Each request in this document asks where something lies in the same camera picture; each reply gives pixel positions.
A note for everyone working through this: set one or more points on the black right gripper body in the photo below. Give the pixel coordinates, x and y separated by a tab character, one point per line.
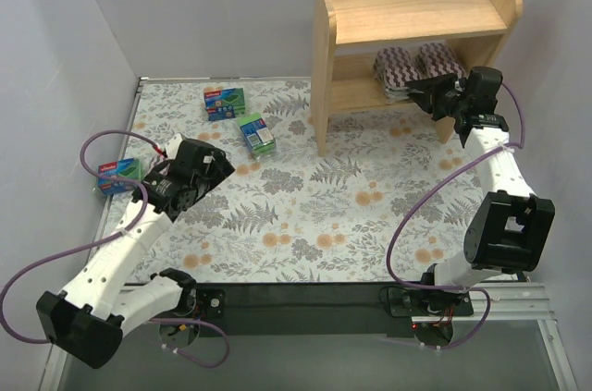
437	98

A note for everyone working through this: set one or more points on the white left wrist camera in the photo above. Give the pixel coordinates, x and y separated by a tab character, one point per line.
170	149

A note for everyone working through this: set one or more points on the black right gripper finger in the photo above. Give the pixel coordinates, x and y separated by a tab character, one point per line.
424	101
423	85

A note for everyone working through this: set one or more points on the green blue sponge pack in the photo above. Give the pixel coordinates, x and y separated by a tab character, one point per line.
257	135
130	168
224	104

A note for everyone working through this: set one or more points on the wooden two-tier shelf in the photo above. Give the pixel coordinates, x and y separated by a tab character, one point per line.
342	81

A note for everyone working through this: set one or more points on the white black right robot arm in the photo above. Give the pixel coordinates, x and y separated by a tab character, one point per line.
511	226

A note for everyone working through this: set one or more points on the aluminium frame rail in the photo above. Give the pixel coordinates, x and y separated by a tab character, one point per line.
345	336

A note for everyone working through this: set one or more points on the floral patterned table mat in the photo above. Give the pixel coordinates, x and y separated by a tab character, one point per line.
371	208

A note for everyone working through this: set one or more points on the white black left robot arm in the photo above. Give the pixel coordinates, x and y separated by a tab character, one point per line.
91	315

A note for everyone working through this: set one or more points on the purple wavy sponge pack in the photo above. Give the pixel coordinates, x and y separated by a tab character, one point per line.
437	59
157	164
394	68

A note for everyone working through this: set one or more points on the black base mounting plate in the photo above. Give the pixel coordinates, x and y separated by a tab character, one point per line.
294	309

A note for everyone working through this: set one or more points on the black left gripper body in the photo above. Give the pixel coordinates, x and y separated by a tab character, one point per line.
215	171

